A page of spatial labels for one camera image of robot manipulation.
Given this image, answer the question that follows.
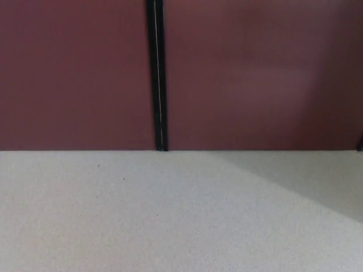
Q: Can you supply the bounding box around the black door edge strip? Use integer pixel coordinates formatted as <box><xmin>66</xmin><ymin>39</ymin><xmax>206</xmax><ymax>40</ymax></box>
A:
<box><xmin>145</xmin><ymin>0</ymin><xmax>162</xmax><ymax>152</ymax></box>
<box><xmin>155</xmin><ymin>0</ymin><xmax>169</xmax><ymax>152</ymax></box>

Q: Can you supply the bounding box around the maroon door leaf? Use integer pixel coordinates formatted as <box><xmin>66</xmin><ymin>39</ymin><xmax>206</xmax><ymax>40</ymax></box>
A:
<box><xmin>163</xmin><ymin>0</ymin><xmax>363</xmax><ymax>152</ymax></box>
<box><xmin>0</xmin><ymin>0</ymin><xmax>157</xmax><ymax>152</ymax></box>

